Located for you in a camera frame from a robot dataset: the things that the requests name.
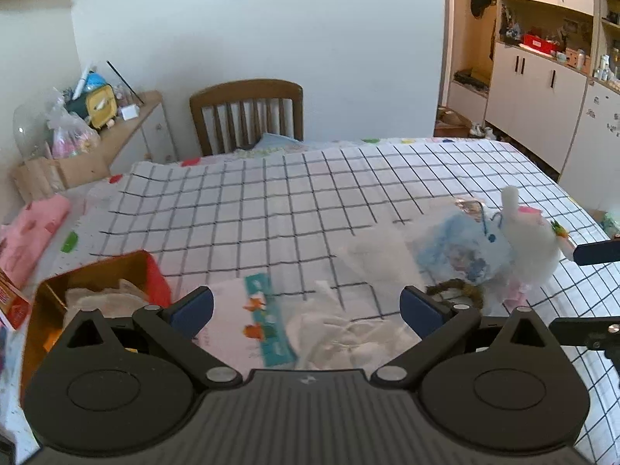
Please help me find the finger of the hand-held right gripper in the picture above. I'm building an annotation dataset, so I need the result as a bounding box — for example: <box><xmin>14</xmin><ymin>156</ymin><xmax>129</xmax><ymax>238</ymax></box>
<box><xmin>552</xmin><ymin>316</ymin><xmax>620</xmax><ymax>352</ymax></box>
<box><xmin>573</xmin><ymin>238</ymin><xmax>620</xmax><ymax>267</ymax></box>

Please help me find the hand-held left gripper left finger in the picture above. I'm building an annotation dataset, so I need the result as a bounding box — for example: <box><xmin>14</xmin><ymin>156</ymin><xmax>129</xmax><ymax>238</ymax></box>
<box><xmin>62</xmin><ymin>287</ymin><xmax>243</xmax><ymax>392</ymax></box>

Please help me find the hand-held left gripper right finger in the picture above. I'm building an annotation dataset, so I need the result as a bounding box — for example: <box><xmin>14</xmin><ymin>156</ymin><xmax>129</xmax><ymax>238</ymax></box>
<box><xmin>371</xmin><ymin>285</ymin><xmax>559</xmax><ymax>393</ymax></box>

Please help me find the red and gold tin box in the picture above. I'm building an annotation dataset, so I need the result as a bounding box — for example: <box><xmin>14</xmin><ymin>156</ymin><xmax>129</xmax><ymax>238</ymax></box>
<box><xmin>20</xmin><ymin>250</ymin><xmax>173</xmax><ymax>400</ymax></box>

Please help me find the blue printed packet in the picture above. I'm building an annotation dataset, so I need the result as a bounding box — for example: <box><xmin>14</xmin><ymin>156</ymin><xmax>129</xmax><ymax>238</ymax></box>
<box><xmin>415</xmin><ymin>202</ymin><xmax>515</xmax><ymax>285</ymax></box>

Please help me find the white cloth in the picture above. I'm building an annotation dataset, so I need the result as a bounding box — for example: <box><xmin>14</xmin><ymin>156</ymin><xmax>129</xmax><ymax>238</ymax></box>
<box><xmin>198</xmin><ymin>272</ymin><xmax>423</xmax><ymax>373</ymax></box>

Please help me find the light green pack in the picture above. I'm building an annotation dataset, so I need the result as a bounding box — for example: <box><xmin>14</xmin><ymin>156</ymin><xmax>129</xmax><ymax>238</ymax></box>
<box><xmin>601</xmin><ymin>207</ymin><xmax>620</xmax><ymax>239</ymax></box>

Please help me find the empty clear plastic bag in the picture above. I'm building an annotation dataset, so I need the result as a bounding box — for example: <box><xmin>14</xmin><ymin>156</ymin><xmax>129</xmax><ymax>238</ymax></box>
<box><xmin>336</xmin><ymin>225</ymin><xmax>427</xmax><ymax>301</ymax></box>

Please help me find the white plush bunny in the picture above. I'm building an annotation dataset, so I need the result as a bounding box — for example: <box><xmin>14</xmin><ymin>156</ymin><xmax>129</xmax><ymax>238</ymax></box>
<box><xmin>498</xmin><ymin>186</ymin><xmax>576</xmax><ymax>307</ymax></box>

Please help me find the cream cloth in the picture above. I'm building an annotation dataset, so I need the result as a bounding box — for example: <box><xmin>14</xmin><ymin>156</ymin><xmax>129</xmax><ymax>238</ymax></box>
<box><xmin>62</xmin><ymin>278</ymin><xmax>152</xmax><ymax>331</ymax></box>

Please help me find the black checkered white tablecloth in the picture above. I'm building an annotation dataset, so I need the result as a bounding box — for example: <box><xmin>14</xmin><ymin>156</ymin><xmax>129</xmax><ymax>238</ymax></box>
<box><xmin>98</xmin><ymin>141</ymin><xmax>620</xmax><ymax>465</ymax></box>

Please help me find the white cabinet unit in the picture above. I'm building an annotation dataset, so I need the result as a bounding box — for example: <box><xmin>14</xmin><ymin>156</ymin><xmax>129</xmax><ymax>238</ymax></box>
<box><xmin>484</xmin><ymin>0</ymin><xmax>620</xmax><ymax>181</ymax></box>

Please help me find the wooden sideboard with white drawers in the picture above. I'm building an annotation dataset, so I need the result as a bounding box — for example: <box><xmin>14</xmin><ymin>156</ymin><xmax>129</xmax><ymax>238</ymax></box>
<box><xmin>63</xmin><ymin>90</ymin><xmax>178</xmax><ymax>189</ymax></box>

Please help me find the pink cloth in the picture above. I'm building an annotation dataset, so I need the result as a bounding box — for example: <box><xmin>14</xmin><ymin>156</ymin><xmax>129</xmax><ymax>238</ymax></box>
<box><xmin>0</xmin><ymin>194</ymin><xmax>73</xmax><ymax>288</ymax></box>

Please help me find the red and white carton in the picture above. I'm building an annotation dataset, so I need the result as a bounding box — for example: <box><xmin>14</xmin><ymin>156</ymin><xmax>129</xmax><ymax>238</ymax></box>
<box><xmin>0</xmin><ymin>270</ymin><xmax>33</xmax><ymax>333</ymax></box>

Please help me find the brown cardboard box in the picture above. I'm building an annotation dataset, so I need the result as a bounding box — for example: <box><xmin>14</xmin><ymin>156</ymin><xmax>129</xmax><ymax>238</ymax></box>
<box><xmin>12</xmin><ymin>152</ymin><xmax>113</xmax><ymax>205</ymax></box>

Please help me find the light blue chair cushion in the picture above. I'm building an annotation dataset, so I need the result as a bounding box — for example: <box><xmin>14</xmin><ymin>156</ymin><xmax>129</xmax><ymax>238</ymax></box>
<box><xmin>249</xmin><ymin>132</ymin><xmax>313</xmax><ymax>154</ymax></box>

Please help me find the clear bag with pink contents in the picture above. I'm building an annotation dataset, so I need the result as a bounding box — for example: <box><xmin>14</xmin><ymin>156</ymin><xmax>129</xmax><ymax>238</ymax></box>
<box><xmin>46</xmin><ymin>105</ymin><xmax>102</xmax><ymax>159</ymax></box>

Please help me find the wooden chair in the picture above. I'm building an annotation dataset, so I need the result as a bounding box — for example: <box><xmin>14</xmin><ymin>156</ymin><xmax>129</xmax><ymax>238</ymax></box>
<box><xmin>189</xmin><ymin>79</ymin><xmax>305</xmax><ymax>157</ymax></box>

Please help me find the yellow tissue box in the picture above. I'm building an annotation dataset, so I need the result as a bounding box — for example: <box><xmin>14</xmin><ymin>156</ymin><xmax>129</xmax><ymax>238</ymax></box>
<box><xmin>84</xmin><ymin>82</ymin><xmax>118</xmax><ymax>131</ymax></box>

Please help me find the wooden shelf niche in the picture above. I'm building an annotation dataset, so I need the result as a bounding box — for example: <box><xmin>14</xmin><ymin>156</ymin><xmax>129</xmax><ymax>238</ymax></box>
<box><xmin>433</xmin><ymin>0</ymin><xmax>501</xmax><ymax>138</ymax></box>

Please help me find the thin black stick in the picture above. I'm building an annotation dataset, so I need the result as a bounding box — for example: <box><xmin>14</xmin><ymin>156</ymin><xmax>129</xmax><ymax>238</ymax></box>
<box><xmin>106</xmin><ymin>61</ymin><xmax>145</xmax><ymax>105</ymax></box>

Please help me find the white tube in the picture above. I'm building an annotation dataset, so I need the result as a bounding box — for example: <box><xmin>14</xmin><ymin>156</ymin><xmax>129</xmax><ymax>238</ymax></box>
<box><xmin>72</xmin><ymin>62</ymin><xmax>94</xmax><ymax>102</ymax></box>

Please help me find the brown hair tie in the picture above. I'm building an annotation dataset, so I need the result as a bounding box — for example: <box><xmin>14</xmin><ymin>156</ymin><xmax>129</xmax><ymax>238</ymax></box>
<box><xmin>425</xmin><ymin>277</ymin><xmax>486</xmax><ymax>310</ymax></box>

